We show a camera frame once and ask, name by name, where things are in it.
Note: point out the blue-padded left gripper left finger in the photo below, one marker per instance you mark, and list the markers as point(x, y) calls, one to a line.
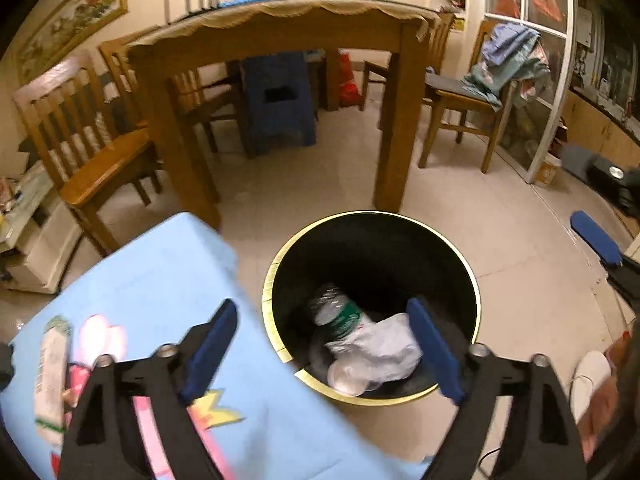
point(104, 440)

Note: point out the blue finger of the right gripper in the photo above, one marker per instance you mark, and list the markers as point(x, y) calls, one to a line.
point(596, 238)

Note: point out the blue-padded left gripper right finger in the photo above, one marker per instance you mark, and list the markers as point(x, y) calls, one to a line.
point(541, 439)

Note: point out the black round trash bin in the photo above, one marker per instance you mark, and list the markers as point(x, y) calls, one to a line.
point(381, 261)

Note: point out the white rectangular box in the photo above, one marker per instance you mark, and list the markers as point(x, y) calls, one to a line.
point(51, 380)

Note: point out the wooden chair with clothes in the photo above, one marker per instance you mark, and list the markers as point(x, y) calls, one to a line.
point(456, 109)

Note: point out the light blue cartoon tablecloth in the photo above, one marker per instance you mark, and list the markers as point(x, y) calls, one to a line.
point(151, 292)

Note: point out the pile of clothes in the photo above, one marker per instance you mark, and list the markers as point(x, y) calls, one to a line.
point(512, 52)

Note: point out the crumpled white paper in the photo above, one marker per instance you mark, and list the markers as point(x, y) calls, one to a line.
point(385, 351)

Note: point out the white glass coffee table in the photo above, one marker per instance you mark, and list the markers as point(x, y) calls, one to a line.
point(38, 236)

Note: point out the clear plastic bottle green label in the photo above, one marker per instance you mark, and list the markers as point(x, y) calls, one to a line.
point(338, 318)

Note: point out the wooden dining table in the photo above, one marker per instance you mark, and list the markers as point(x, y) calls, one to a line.
point(269, 39)

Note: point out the near wooden dining chair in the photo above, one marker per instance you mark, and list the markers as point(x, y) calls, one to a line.
point(65, 114)

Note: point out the horse painting gold frame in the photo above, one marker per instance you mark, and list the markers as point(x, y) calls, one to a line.
point(69, 24)

